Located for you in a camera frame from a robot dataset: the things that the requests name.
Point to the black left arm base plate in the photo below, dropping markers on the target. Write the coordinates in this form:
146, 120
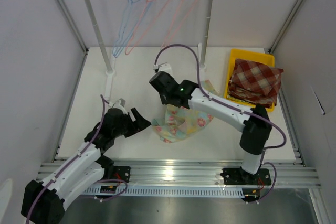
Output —
118, 172

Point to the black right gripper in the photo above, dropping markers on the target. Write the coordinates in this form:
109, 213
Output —
164, 102

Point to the blue wire hanger behind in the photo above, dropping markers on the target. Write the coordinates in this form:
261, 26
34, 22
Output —
142, 16

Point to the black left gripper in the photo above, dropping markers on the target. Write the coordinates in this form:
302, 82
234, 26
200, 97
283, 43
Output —
142, 124

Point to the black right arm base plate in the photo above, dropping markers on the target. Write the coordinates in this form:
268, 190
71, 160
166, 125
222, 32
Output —
237, 176

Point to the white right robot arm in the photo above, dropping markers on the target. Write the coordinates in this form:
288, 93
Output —
251, 122

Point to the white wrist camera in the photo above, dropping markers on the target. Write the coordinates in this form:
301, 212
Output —
164, 67
119, 104

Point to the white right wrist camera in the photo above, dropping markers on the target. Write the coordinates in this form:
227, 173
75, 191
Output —
164, 67

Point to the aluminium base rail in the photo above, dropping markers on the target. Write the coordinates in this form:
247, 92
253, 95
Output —
176, 173

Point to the blue wire hanger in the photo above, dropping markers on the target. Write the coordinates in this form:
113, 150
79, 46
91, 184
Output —
142, 16
126, 29

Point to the white slotted cable duct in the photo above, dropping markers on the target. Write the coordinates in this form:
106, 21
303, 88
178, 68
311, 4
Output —
161, 191

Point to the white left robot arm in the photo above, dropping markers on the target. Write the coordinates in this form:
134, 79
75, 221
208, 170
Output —
46, 201

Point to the yellow plastic bin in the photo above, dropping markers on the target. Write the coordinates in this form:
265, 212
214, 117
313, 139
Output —
249, 55

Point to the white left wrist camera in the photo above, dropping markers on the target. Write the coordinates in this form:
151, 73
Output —
119, 104

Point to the floral pastel skirt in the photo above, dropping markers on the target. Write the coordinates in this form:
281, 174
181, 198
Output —
178, 124

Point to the red plaid skirt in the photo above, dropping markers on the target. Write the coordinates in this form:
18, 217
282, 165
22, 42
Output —
255, 83

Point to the pink wire hanger middle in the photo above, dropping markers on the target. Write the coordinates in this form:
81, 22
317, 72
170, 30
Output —
156, 10

